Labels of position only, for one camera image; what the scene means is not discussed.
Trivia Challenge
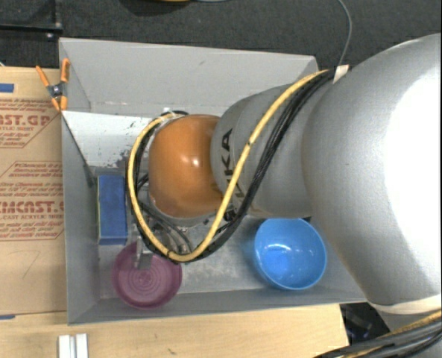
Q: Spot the purple plastic bowl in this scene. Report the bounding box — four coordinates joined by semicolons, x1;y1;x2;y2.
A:
110;241;183;310

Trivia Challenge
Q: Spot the blue sponge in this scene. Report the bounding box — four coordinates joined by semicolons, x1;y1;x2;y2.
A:
96;173;129;246

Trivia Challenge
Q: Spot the brown cardboard board red print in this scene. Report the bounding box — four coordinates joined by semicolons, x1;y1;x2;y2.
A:
0;64;69;318

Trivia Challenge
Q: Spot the blue plastic bowl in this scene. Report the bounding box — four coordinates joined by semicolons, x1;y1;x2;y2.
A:
253;217;328;292

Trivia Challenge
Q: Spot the grey metal bin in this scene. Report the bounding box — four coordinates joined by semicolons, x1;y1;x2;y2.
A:
58;37;367;326

